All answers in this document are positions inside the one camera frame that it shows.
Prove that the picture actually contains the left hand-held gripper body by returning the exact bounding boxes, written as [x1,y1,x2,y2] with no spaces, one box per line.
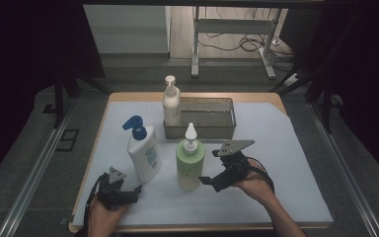
[96,166,128,210]

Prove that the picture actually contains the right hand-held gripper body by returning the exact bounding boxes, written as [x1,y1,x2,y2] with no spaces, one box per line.
[217,139,256,182]

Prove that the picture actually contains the grey metal mesh basket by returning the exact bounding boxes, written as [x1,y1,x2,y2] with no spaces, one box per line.
[163,96,237,140]

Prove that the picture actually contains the green bottle with white pump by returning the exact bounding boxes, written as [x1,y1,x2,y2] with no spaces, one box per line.
[175,122,206,192]

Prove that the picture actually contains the white bottle with blue pump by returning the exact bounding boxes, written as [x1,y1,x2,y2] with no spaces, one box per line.
[121,115,163,185]

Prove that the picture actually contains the cream pump bottle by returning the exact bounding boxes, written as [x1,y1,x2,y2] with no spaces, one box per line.
[162,75,183,127]

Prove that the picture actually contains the person's left hand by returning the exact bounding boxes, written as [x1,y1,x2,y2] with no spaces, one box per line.
[87,197,129,232]

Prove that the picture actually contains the person's right hand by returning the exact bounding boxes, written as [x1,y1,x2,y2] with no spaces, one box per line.
[231,159,276,206]

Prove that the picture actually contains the black metal stand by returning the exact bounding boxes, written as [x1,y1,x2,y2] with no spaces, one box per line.
[42,73,112,129]
[269,62,343,134]

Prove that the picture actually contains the white cabinet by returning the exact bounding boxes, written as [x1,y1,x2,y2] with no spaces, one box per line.
[83,4,172,55]

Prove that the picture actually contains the dark curtain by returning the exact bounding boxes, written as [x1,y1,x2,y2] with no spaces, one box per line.
[279,0,379,192]
[0,0,107,191]

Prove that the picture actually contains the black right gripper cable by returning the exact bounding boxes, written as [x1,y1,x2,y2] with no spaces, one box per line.
[246,157,276,195]

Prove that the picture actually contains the aluminium rail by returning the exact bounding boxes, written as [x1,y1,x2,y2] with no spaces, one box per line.
[307,102,379,237]
[0,98,77,237]

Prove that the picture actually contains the black floor cables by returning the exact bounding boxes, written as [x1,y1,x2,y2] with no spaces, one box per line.
[196,6,297,72]

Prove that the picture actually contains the white metal stand frame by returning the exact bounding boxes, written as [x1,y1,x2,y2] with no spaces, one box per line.
[190,6,277,80]

